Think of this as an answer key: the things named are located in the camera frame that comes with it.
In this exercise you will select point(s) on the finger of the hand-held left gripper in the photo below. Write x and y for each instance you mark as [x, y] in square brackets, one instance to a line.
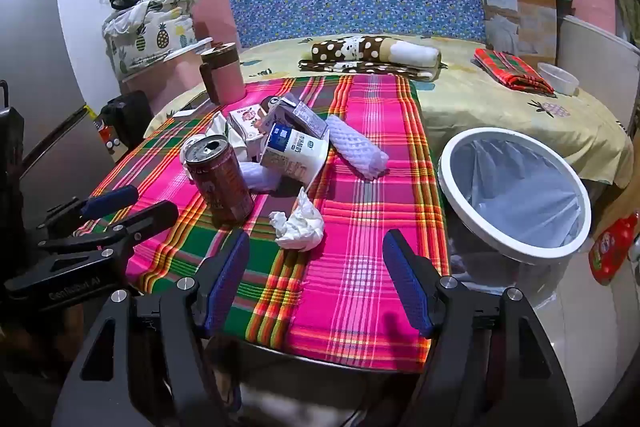
[150, 214]
[112, 199]

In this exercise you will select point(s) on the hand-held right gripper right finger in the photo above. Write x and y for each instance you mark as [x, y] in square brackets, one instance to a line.
[407, 282]

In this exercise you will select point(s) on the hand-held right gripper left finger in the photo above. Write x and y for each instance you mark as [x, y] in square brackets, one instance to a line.
[230, 277]

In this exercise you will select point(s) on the red drink can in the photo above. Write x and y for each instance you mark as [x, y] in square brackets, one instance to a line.
[220, 187]

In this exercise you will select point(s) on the white tissue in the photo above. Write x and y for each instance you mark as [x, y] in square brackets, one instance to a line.
[300, 224]

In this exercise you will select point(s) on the white trash bin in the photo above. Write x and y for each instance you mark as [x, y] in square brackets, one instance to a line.
[500, 252]

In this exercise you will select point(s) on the white foam fruit net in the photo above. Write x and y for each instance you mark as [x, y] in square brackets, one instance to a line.
[350, 147]
[260, 177]

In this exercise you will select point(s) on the white milk carton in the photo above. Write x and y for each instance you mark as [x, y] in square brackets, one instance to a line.
[292, 157]

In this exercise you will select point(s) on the strawberry milk carton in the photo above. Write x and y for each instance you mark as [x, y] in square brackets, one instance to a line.
[247, 119]

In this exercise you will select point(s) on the clear plastic bin liner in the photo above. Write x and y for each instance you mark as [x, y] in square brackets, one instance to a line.
[520, 192]

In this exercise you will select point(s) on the purple milk carton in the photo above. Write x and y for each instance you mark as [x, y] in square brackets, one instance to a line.
[300, 112]

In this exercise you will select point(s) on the pink plaid tablecloth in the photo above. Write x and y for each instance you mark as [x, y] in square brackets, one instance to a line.
[360, 217]

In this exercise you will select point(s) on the black case with sticker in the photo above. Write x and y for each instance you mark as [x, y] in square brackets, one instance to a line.
[125, 112]

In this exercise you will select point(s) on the white phone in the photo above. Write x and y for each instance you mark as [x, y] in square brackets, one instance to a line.
[187, 109]

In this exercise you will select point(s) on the pink storage box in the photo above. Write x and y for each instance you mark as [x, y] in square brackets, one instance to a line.
[170, 77]

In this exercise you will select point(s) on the pink mug with brown lid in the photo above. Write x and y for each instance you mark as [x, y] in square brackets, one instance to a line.
[225, 82]

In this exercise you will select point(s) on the silver refrigerator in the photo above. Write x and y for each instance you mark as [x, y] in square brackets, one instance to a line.
[40, 57]

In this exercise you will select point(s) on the pineapple print quilt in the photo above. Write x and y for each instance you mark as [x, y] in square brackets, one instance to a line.
[150, 32]

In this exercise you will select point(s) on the yellow bed sheet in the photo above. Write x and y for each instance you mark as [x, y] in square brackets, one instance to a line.
[475, 107]

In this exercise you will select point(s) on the red detergent bottle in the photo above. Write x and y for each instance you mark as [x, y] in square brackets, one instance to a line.
[612, 252]

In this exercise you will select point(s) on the wooden cabinet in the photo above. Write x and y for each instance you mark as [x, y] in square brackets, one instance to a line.
[615, 207]

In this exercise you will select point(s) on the folded red plaid cloth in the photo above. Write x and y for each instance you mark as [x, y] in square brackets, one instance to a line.
[510, 69]

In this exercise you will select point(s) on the brown polka dot blanket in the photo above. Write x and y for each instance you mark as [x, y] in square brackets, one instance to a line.
[345, 49]

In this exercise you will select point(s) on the white plastic bowl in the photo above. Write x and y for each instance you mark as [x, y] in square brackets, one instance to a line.
[560, 79]

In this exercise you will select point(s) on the cardboard product box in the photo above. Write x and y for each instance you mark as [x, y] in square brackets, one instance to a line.
[515, 17]

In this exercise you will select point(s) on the white bed footboard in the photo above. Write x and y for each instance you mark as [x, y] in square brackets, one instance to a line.
[595, 57]

